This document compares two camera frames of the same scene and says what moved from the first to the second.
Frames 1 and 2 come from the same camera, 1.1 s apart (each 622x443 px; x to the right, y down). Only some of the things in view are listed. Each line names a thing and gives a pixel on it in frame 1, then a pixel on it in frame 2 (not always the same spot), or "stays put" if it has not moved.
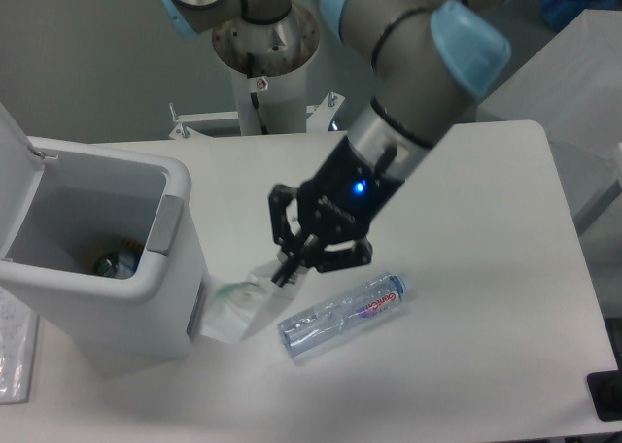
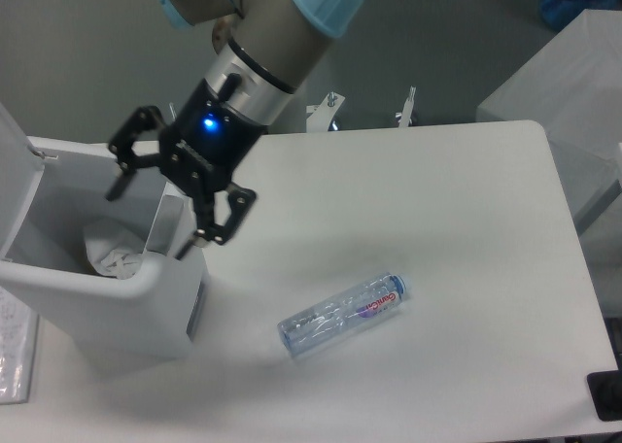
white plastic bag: [235, 308] to [110, 259]
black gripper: [340, 199] to [210, 139]
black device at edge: [605, 392] stays put
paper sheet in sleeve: [18, 325] stays put
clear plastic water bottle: [299, 329] stays put
